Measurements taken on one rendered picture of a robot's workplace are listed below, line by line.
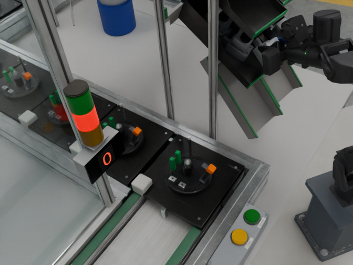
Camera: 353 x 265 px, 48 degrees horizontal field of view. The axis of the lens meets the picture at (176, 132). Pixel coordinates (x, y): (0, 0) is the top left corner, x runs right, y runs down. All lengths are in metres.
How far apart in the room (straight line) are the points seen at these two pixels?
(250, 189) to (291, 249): 0.20
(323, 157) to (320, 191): 0.34
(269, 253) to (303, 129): 0.49
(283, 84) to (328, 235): 0.52
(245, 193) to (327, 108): 0.55
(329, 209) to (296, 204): 0.24
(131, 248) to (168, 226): 0.12
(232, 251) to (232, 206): 0.13
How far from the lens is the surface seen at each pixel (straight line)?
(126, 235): 1.15
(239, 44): 1.09
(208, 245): 1.08
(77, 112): 0.82
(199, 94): 1.55
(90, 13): 2.11
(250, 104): 1.25
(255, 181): 1.18
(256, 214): 1.11
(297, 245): 1.21
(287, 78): 1.40
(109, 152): 0.94
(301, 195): 1.29
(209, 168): 1.06
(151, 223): 1.16
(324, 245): 1.18
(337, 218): 1.04
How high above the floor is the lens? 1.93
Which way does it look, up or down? 49 degrees down
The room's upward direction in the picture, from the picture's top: 6 degrees counter-clockwise
